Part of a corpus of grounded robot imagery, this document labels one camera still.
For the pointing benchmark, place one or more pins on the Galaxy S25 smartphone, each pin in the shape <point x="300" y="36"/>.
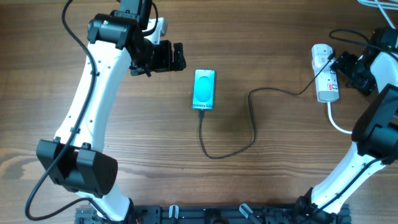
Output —
<point x="203" y="89"/>

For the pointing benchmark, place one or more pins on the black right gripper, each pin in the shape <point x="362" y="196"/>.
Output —
<point x="342" y="64"/>

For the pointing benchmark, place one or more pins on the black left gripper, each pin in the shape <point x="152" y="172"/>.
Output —
<point x="163" y="64"/>

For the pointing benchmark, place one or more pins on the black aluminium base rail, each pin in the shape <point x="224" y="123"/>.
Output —
<point x="156" y="214"/>

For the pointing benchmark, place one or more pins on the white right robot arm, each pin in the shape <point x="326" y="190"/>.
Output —
<point x="374" y="136"/>

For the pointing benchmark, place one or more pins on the white power strip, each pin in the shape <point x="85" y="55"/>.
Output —
<point x="326" y="84"/>

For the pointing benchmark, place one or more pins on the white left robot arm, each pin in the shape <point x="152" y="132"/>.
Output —
<point x="126" y="40"/>

